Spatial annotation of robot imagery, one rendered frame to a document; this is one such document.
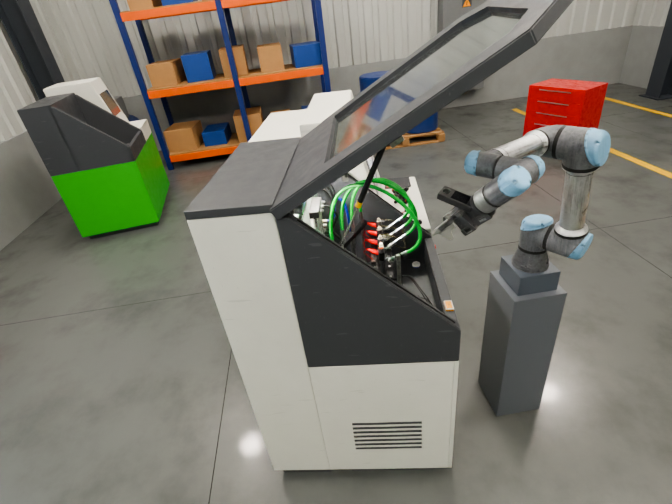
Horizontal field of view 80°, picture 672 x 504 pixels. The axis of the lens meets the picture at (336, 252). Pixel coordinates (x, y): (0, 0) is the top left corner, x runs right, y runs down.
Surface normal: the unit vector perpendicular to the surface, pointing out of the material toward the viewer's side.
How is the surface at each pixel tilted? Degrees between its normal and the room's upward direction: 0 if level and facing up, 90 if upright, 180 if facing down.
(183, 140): 90
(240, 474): 0
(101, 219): 90
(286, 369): 90
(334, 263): 90
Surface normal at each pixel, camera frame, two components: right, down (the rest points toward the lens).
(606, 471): -0.11, -0.84
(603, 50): 0.11, 0.51
